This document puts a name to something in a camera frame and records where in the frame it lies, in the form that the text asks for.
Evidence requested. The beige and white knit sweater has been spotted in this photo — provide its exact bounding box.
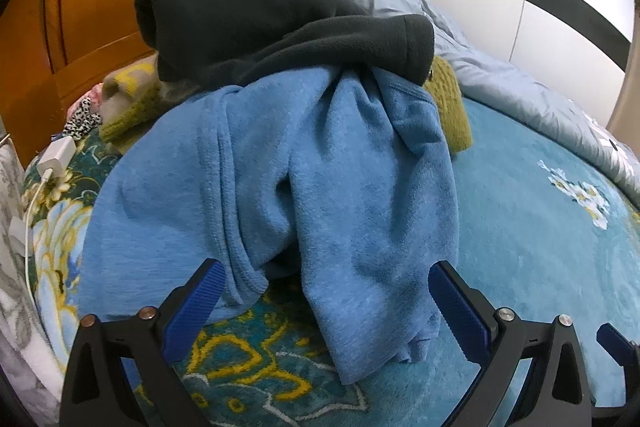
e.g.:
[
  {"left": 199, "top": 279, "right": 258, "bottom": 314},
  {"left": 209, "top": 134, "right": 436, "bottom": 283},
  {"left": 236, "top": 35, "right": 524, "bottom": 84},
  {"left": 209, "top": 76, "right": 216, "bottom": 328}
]
[{"left": 100, "top": 63, "right": 163, "bottom": 124}]

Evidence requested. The black and white patterned cloth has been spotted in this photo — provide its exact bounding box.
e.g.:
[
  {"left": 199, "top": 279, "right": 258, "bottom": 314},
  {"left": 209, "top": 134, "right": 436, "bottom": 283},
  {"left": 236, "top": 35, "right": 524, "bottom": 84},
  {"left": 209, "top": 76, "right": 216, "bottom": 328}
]
[{"left": 62, "top": 99, "right": 103, "bottom": 140}]

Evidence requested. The white charger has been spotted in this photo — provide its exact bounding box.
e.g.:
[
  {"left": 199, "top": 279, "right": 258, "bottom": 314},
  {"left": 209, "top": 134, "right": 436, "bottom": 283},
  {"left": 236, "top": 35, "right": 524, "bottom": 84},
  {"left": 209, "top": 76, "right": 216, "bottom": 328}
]
[{"left": 39, "top": 138, "right": 77, "bottom": 175}]

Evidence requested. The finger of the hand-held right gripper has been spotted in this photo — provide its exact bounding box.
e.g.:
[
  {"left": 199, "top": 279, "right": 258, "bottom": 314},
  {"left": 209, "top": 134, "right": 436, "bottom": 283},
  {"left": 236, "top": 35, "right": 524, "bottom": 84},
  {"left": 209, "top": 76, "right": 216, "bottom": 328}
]
[{"left": 596, "top": 323, "right": 640, "bottom": 375}]

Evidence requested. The light blue floral quilt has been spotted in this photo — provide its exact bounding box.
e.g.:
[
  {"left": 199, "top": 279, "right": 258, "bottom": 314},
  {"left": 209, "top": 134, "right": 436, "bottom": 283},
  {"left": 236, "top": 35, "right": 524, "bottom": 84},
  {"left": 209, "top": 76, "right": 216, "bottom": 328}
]
[{"left": 272, "top": 0, "right": 640, "bottom": 202}]

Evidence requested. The teal floral blanket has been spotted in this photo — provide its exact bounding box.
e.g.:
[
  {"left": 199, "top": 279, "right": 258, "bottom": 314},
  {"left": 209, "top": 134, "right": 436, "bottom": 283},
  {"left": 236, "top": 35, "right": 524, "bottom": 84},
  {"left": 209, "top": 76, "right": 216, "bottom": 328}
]
[{"left": 22, "top": 99, "right": 640, "bottom": 427}]

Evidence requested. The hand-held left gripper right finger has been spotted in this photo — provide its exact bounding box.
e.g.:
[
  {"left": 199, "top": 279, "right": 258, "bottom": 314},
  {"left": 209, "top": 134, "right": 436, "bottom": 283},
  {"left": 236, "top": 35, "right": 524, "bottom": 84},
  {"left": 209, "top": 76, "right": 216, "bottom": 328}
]
[{"left": 428, "top": 260, "right": 601, "bottom": 427}]

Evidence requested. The blue fleece garment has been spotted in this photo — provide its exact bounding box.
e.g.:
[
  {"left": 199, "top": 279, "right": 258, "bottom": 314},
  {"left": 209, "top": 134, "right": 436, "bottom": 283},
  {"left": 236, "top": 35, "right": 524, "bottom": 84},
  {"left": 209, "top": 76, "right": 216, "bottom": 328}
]
[{"left": 77, "top": 66, "right": 460, "bottom": 385}]

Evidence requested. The white cable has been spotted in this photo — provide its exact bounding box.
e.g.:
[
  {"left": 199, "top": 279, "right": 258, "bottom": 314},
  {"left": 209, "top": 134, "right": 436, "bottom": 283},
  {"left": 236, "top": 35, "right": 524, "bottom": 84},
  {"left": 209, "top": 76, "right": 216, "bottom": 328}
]
[{"left": 20, "top": 171, "right": 52, "bottom": 308}]

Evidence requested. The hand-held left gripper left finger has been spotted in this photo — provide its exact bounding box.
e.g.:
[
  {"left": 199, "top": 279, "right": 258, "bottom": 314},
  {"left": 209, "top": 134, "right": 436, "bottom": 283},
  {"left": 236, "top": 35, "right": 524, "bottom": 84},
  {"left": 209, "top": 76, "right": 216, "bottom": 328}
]
[{"left": 59, "top": 258, "right": 226, "bottom": 427}]

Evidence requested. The olive green knit sweater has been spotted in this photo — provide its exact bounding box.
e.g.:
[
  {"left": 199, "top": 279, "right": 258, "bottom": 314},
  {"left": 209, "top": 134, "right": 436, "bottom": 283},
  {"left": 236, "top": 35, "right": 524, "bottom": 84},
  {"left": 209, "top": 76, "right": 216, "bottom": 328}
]
[{"left": 98, "top": 56, "right": 474, "bottom": 154}]

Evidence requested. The dark grey fleece garment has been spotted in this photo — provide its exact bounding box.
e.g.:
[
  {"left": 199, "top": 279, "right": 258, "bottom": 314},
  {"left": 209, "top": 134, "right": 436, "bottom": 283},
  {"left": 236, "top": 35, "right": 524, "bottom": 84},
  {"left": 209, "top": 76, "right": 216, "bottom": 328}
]
[{"left": 135, "top": 0, "right": 436, "bottom": 88}]

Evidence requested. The grey floral cloth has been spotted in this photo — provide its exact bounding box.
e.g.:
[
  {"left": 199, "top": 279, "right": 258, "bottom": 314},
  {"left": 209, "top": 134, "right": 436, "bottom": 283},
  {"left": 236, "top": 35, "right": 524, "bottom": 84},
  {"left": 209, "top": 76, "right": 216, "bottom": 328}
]
[{"left": 0, "top": 139, "right": 63, "bottom": 427}]

